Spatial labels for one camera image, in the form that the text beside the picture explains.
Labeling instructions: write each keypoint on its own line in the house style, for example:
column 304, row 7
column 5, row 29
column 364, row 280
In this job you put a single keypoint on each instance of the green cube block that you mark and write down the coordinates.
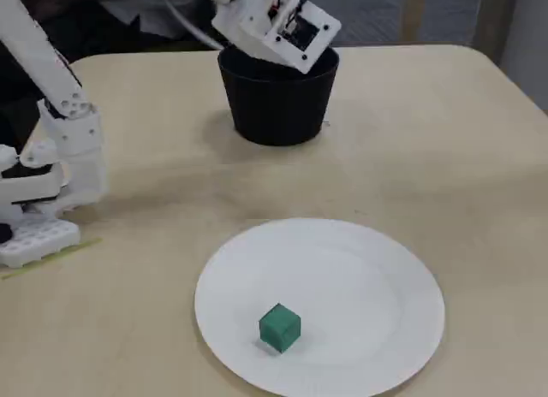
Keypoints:
column 280, row 328

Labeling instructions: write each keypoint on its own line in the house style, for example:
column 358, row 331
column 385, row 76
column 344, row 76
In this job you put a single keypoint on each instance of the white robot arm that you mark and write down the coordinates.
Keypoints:
column 30, row 42

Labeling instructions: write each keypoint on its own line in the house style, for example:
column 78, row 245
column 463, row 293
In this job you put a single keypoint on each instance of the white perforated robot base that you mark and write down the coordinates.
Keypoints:
column 38, row 243

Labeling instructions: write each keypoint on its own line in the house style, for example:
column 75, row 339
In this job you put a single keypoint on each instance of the black pot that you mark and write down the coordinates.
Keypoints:
column 278, row 110

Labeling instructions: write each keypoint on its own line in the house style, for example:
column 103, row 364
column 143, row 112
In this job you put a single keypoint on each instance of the white paper plate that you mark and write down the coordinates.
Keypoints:
column 364, row 311

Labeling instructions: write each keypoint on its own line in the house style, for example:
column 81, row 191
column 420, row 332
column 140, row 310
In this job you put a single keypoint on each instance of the green base mat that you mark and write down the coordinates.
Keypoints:
column 85, row 245

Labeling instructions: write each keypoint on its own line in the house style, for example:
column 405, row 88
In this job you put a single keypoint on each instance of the black table clamp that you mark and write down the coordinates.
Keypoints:
column 4, row 232

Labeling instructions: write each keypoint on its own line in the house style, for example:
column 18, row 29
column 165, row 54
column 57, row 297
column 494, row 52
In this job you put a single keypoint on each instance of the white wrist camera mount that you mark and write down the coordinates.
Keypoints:
column 248, row 33

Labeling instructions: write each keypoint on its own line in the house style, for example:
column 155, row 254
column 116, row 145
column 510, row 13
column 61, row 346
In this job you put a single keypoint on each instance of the wooden frame grey partition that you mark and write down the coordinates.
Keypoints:
column 413, row 12

